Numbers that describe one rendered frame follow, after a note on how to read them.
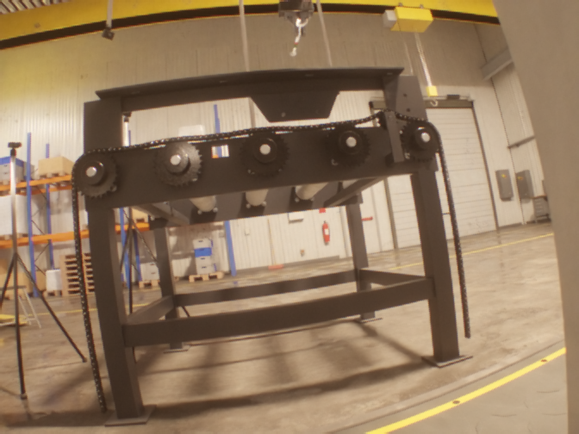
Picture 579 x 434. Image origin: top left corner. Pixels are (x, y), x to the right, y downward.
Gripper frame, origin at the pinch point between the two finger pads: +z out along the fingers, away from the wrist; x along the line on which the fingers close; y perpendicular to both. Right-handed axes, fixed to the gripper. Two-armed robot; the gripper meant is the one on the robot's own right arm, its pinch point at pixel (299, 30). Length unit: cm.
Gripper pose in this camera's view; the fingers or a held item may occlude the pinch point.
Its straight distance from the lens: 140.3
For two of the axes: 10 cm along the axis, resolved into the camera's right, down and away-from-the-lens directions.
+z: 1.4, 9.9, -1.0
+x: -9.8, 1.2, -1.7
